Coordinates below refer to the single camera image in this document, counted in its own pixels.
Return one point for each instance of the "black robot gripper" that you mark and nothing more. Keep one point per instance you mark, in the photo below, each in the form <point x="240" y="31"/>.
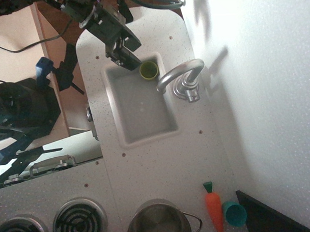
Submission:
<point x="109" y="26"/>

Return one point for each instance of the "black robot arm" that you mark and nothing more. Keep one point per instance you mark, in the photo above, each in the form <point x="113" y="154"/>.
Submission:
<point x="76" y="9"/>

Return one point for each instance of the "silver curved faucet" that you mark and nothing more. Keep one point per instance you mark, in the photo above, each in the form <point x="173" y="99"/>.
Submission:
<point x="185" y="80"/>

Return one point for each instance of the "yellow-green plastic cup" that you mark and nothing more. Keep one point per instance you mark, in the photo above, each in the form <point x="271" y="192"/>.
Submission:
<point x="149" y="70"/>

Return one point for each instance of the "grey toy sink basin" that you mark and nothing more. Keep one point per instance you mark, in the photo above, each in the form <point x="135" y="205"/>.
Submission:
<point x="140" y="112"/>

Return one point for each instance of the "silver cabinet knob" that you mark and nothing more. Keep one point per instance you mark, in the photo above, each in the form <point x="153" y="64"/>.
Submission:
<point x="89" y="114"/>

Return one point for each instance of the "black and blue clamp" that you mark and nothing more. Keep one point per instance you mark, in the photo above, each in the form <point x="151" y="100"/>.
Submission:
<point x="63" y="74"/>

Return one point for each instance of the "black backpack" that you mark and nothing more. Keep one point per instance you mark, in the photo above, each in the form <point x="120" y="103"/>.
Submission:
<point x="27" y="109"/>

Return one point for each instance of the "lower blue black clamp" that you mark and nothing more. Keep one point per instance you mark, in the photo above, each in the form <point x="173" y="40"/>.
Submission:
<point x="22" y="160"/>

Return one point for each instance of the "stainless steel pot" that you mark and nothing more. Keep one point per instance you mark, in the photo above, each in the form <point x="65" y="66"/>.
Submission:
<point x="162" y="218"/>

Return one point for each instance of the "black coil stove burner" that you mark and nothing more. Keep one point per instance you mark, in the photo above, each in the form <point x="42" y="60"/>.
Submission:
<point x="80" y="215"/>

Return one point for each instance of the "orange toy carrot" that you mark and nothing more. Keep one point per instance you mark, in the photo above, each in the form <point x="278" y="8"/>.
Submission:
<point x="214" y="206"/>

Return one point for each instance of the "teal plastic cup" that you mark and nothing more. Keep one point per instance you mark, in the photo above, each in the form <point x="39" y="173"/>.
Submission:
<point x="234" y="213"/>

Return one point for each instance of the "left black coil burner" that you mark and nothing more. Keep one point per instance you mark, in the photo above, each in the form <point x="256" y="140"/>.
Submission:
<point x="23" y="224"/>

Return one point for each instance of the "black box corner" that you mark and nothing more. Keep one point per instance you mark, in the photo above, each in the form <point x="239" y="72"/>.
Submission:
<point x="262" y="218"/>

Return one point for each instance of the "silver oven door handle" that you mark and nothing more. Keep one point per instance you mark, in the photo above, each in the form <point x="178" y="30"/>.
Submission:
<point x="56" y="163"/>

